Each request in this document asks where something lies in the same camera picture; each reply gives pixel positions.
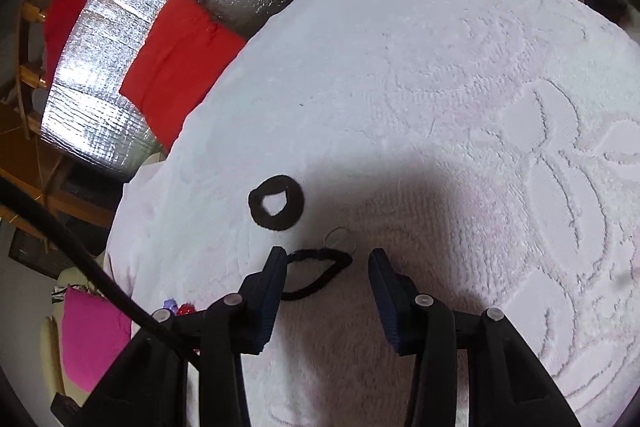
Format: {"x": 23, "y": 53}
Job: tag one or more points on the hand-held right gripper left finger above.
{"x": 272, "y": 297}

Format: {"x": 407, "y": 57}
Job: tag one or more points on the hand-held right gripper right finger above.
{"x": 385, "y": 297}

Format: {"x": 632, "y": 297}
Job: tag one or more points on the pink pillow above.
{"x": 90, "y": 342}

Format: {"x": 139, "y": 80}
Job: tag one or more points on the black white patterned cloth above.
{"x": 75, "y": 293}

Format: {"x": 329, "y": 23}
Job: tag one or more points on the white textured blanket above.
{"x": 400, "y": 82}

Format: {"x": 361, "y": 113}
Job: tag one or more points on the red pillow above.
{"x": 175, "y": 57}

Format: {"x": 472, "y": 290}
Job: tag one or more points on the silver foil insulation board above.
{"x": 100, "y": 57}

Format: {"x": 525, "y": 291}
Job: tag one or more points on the wooden stair railing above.
{"x": 30, "y": 12}

